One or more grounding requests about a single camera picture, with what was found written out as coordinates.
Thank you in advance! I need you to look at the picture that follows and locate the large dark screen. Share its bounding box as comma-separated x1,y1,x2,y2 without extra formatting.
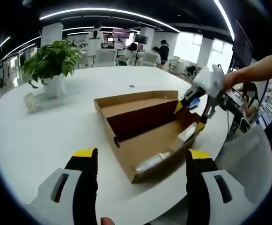
231,20,253,68

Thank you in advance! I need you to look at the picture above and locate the green plant in white pot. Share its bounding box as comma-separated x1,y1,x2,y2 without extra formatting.
23,40,82,98

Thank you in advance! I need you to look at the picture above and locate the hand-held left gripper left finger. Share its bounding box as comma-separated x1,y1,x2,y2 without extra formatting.
24,147,99,225

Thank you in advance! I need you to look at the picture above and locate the white mesh office chair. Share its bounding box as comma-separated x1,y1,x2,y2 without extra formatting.
214,124,272,211

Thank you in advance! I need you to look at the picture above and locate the purple wall screen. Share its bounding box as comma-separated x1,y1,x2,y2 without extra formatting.
112,28,131,39

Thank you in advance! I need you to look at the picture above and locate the brown cardboard shoe box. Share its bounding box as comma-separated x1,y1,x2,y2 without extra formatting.
93,90,203,184

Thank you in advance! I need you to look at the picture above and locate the long ceiling light strip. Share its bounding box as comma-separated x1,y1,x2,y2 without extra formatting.
39,8,180,33
213,0,235,41

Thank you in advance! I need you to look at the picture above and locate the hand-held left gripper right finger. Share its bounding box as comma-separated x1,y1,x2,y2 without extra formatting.
186,149,258,225

